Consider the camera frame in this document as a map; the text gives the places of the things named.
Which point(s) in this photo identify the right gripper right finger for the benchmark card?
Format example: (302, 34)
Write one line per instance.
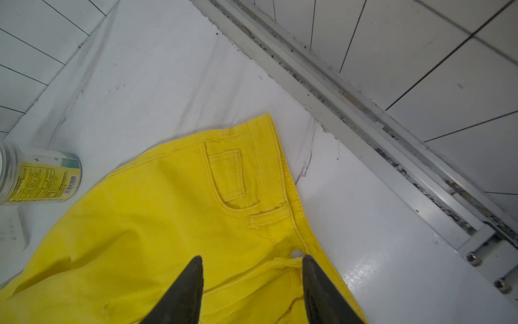
(323, 302)

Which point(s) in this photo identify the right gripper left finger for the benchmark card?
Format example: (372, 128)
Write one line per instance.
(182, 301)

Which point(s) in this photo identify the yellow trousers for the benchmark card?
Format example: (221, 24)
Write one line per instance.
(226, 196)

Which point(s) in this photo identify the small jar yellow label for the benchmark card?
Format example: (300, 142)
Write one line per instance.
(33, 175)

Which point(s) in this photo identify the aluminium mounting rail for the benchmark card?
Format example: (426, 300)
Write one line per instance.
(478, 229)

